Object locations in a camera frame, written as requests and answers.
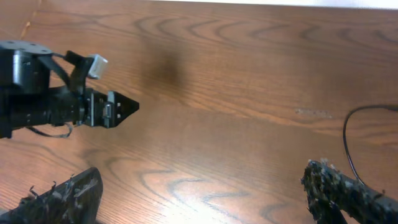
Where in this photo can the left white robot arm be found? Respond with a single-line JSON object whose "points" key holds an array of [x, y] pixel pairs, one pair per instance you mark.
{"points": [[36, 90]]}

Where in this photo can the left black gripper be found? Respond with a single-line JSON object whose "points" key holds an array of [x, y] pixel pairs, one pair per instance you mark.
{"points": [[97, 109]]}

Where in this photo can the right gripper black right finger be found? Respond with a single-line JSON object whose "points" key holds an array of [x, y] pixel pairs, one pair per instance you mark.
{"points": [[329, 193]]}

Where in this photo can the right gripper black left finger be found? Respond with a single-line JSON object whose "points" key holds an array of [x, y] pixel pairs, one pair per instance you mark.
{"points": [[77, 200]]}

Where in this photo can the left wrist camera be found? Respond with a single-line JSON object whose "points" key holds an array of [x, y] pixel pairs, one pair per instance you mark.
{"points": [[92, 66]]}

